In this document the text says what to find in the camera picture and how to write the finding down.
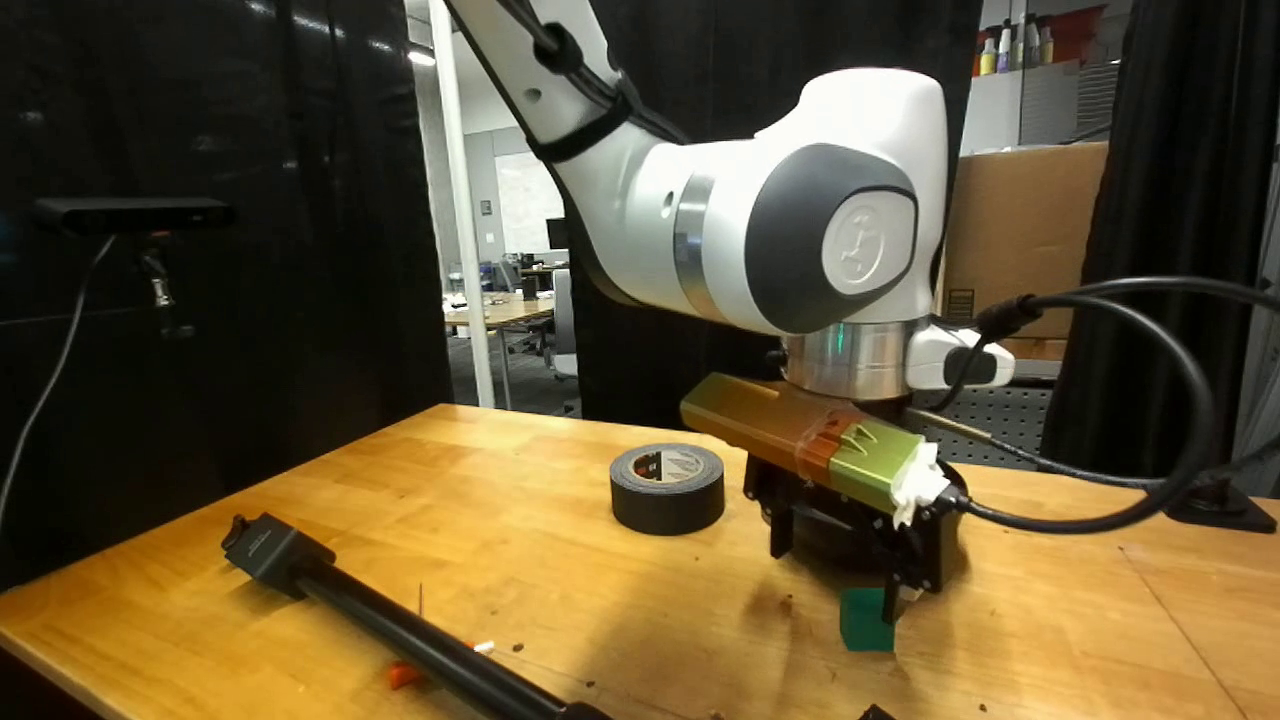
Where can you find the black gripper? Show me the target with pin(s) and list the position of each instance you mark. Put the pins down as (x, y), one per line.
(824, 506)

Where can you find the green cube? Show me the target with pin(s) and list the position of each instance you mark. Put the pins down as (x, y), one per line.
(867, 623)

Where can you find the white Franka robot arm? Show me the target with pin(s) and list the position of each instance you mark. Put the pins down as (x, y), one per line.
(746, 225)

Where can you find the small black object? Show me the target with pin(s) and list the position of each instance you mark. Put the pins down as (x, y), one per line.
(876, 712)

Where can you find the black tape roll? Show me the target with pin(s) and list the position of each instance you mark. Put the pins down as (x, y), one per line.
(664, 488)

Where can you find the small red object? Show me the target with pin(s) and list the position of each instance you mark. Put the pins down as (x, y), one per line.
(404, 679)

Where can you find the grey perforated panel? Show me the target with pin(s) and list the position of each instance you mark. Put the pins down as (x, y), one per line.
(1000, 426)

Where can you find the black stand base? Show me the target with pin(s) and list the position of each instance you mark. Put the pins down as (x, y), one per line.
(1233, 508)

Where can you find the brown cardboard box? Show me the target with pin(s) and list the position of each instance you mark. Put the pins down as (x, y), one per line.
(1024, 225)

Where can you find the black tripod pole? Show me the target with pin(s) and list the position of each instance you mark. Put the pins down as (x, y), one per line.
(401, 638)

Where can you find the black curtain with stand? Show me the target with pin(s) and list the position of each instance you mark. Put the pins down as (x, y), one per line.
(1172, 160)

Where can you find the shelf with bottles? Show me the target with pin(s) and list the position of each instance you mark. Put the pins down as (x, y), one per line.
(1024, 46)

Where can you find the wide black curtain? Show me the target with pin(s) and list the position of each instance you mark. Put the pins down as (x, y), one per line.
(746, 41)

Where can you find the gold green wrist camera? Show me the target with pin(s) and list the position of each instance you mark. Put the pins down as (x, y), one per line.
(802, 434)

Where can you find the black camera on stand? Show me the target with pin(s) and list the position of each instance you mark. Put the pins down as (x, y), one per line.
(135, 214)

